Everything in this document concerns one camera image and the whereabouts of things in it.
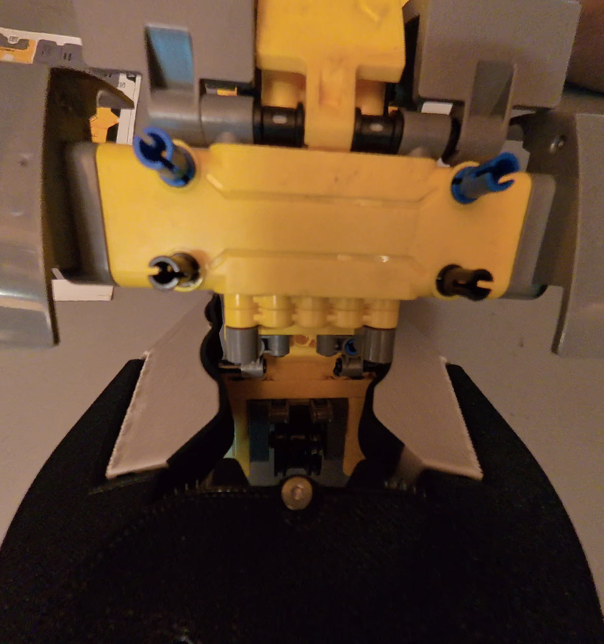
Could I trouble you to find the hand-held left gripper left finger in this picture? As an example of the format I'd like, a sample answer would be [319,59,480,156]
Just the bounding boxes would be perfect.
[106,294,231,480]

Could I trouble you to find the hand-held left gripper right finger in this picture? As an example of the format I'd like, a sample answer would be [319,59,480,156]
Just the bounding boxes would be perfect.
[360,307,484,486]

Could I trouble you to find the yellow sticker sheet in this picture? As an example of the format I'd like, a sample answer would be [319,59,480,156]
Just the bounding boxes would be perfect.
[0,28,142,147]

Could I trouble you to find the yellow toy brick model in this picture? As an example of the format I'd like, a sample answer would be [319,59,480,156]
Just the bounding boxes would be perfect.
[0,0,604,489]

